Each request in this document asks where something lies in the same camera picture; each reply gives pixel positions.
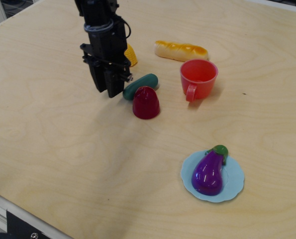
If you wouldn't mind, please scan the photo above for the light blue plate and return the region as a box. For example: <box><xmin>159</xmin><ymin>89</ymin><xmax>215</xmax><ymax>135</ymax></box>
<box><xmin>181</xmin><ymin>150</ymin><xmax>245</xmax><ymax>203</ymax></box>

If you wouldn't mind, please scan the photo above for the red plastic cup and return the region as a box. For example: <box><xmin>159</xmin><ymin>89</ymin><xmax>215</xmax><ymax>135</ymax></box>
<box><xmin>180</xmin><ymin>59</ymin><xmax>218</xmax><ymax>103</ymax></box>

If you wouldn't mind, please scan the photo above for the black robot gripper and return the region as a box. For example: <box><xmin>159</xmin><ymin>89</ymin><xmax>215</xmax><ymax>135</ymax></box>
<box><xmin>80</xmin><ymin>18</ymin><xmax>132</xmax><ymax>98</ymax></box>

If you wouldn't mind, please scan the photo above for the yellow toy corn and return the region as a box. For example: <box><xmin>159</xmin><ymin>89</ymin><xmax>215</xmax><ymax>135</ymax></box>
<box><xmin>124</xmin><ymin>44</ymin><xmax>138</xmax><ymax>67</ymax></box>

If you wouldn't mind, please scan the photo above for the black corner bracket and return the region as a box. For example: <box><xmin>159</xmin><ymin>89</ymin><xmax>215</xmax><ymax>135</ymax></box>
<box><xmin>6</xmin><ymin>210</ymin><xmax>51</xmax><ymax>239</ymax></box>

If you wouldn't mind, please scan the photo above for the toy bread loaf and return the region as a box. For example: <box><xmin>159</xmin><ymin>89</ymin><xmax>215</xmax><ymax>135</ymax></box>
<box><xmin>154</xmin><ymin>40</ymin><xmax>208</xmax><ymax>62</ymax></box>

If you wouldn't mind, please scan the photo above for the purple toy eggplant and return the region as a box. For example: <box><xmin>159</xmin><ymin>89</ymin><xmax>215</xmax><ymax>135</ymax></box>
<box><xmin>191</xmin><ymin>145</ymin><xmax>228</xmax><ymax>196</ymax></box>

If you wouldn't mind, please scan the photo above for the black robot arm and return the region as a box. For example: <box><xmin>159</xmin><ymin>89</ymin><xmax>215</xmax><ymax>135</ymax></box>
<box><xmin>75</xmin><ymin>0</ymin><xmax>132</xmax><ymax>98</ymax></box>

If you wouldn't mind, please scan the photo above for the aluminium table frame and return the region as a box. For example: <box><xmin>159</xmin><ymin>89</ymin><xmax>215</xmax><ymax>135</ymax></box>
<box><xmin>0</xmin><ymin>196</ymin><xmax>70</xmax><ymax>239</ymax></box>

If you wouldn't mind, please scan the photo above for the green toy cucumber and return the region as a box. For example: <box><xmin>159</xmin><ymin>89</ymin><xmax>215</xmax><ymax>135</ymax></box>
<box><xmin>122</xmin><ymin>73</ymin><xmax>159</xmax><ymax>101</ymax></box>

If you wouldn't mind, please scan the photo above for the dark red toy dome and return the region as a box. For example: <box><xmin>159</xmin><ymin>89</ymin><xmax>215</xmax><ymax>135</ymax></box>
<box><xmin>132</xmin><ymin>86</ymin><xmax>160</xmax><ymax>120</ymax></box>

